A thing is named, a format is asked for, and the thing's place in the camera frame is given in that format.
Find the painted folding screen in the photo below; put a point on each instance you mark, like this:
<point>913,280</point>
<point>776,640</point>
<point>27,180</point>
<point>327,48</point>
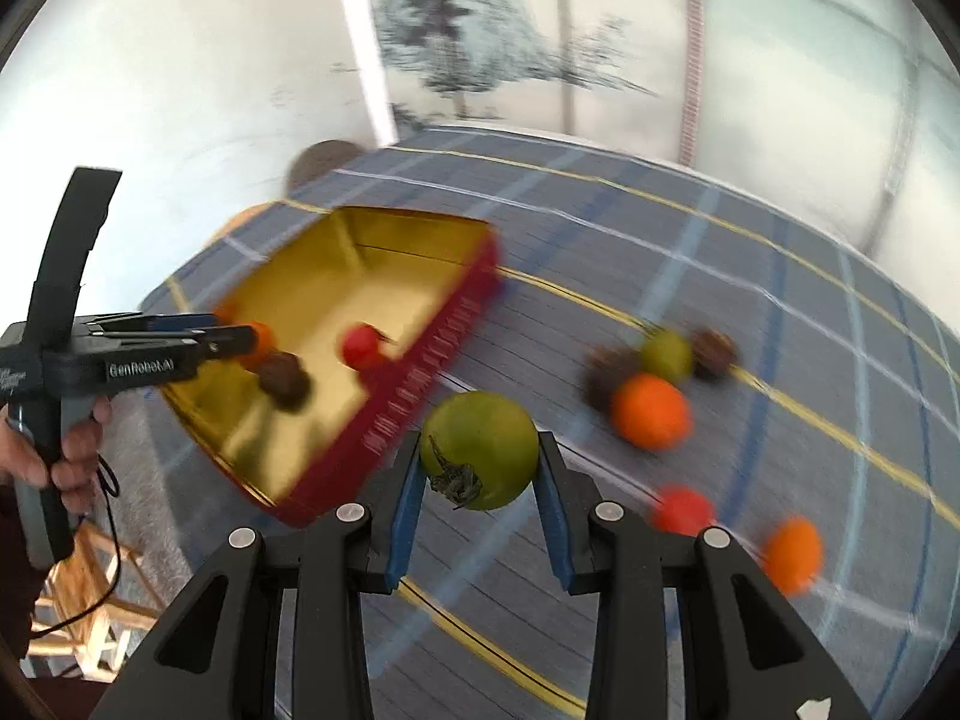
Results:
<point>487,30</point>

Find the brown wrinkled passion fruit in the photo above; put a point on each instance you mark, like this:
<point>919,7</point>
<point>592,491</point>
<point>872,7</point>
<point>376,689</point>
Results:
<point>598,379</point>
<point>283,382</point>
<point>716,354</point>

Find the round grey millstone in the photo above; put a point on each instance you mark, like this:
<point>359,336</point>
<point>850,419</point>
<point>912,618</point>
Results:
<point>319,161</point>

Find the green round fruit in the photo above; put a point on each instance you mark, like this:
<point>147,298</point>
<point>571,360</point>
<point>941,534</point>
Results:
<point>480,442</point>
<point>666,356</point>

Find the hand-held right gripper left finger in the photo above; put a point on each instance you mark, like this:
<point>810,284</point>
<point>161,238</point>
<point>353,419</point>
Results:
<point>405,517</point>

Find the blue plaid tablecloth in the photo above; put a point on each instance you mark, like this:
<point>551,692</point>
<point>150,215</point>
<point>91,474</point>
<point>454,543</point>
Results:
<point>675,240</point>

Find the person's left hand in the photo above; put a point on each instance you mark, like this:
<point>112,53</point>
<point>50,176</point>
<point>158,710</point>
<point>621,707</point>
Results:
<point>75,457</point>

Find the orange plastic stool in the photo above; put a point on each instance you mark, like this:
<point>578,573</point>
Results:
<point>247,219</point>

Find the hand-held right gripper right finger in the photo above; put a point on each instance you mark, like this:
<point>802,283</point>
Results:
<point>551,532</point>

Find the wooden chair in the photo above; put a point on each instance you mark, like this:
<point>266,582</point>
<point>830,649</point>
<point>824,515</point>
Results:
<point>97,592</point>

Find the person's left forearm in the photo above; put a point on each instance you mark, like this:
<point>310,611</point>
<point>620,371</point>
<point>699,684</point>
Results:
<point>15,562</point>

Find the small red plum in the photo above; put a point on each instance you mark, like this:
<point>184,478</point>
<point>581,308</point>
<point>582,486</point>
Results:
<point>681,510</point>
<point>361,345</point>

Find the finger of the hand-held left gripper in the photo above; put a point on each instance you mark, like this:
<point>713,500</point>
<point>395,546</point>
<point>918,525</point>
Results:
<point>165,324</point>
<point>229,341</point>

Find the red and gold tin box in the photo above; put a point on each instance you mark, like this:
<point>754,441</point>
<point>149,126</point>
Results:
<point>337,277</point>

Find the orange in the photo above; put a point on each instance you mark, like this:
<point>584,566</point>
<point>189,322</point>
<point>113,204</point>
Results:
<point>793,553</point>
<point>651,412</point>
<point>261,345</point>

